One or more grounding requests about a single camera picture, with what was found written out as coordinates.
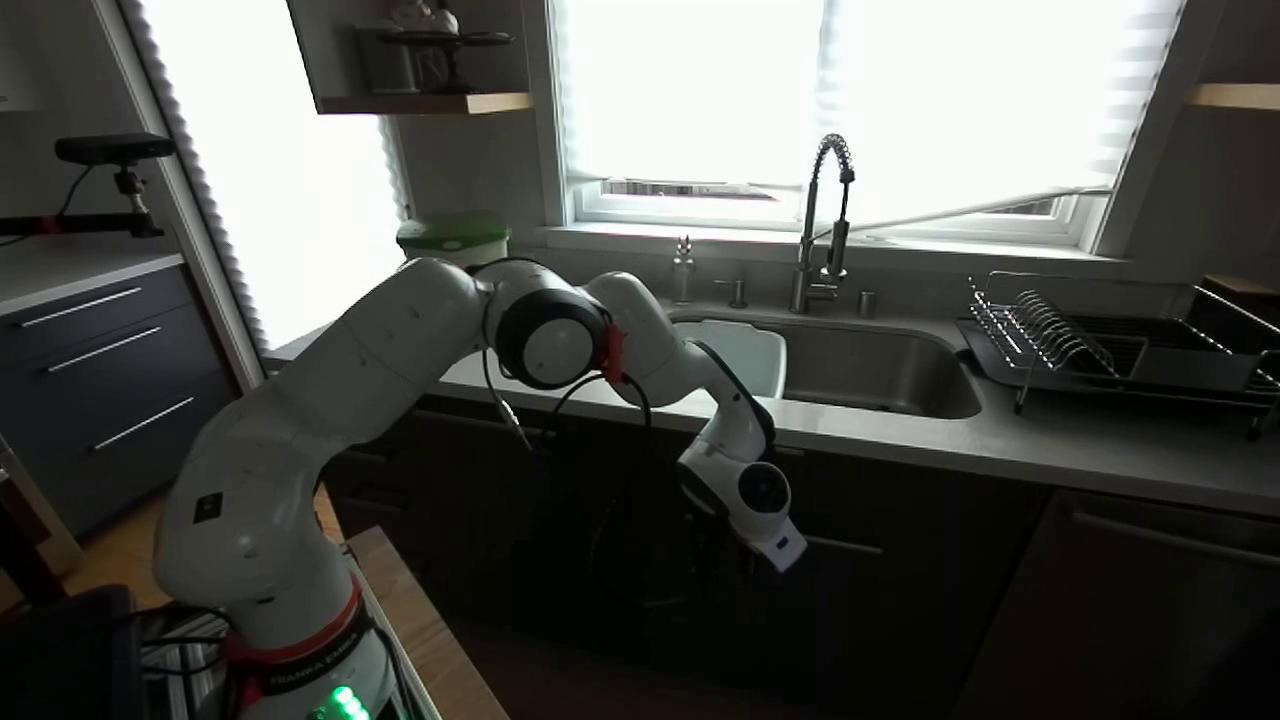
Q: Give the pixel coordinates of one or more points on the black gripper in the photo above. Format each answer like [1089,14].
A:
[702,503]

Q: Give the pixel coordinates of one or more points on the dark grey cupboard door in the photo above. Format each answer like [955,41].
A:
[833,627]

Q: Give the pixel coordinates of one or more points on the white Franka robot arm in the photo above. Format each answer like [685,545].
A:
[387,362]

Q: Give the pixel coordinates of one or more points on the white plastic wash basin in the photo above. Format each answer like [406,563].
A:
[745,354]

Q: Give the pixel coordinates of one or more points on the stainless steel sink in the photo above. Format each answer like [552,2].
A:
[880,364]

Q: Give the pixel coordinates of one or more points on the chrome spring kitchen faucet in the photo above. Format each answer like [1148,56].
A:
[817,227]

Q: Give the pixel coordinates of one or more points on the wooden robot cart top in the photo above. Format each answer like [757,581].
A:
[424,643]

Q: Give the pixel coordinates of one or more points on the white container with green lid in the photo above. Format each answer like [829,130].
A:
[459,240]

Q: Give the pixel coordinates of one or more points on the dark dishwasher front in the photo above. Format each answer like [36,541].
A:
[1133,627]

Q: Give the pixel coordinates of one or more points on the white pleated window blind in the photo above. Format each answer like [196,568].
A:
[933,92]

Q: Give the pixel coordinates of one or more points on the ornaments on shelf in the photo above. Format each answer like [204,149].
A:
[424,16]

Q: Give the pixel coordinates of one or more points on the grey drawer cabinet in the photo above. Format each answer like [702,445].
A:
[95,403]

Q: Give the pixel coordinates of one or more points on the white window frame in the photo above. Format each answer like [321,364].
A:
[824,208]

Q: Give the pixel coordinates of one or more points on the wooden wall shelf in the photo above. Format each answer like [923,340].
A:
[424,101]
[1243,96]

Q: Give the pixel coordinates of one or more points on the black camera on stand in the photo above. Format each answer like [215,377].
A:
[119,149]

